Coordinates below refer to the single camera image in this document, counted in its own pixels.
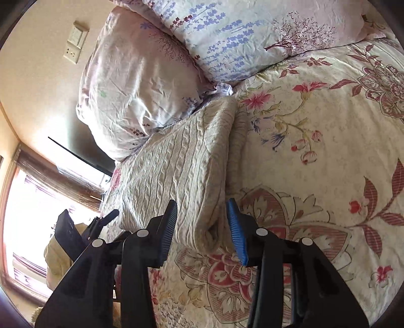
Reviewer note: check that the floral quilted bedspread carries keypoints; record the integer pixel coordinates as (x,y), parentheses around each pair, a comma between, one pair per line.
(331,142)

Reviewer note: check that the dark bedside board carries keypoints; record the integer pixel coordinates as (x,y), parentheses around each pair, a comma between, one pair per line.
(85,154)

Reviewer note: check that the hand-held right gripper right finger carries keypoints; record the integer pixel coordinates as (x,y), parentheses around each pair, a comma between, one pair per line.
(236,230)

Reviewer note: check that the white wall switch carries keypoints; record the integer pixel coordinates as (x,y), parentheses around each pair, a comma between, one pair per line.
(78,33)

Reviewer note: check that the pink pillow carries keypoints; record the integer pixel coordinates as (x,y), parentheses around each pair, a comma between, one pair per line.
(132,78)

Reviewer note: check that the white lavender print pillow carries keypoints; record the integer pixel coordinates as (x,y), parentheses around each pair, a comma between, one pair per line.
(252,28)

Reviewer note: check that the window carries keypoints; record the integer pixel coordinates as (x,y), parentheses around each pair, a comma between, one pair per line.
(28,227)

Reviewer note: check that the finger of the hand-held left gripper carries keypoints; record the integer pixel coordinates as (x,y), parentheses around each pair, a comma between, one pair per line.
(102,220)

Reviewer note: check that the brown sheer curtain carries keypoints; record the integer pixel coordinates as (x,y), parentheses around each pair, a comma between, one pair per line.
(63,176)

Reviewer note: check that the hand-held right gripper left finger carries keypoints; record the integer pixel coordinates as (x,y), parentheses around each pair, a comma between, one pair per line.
(169,227)

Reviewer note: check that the beige cloth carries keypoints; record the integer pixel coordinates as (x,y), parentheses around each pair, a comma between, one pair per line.
(56,261)

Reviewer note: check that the white wall socket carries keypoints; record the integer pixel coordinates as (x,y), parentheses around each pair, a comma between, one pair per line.
(72,53)

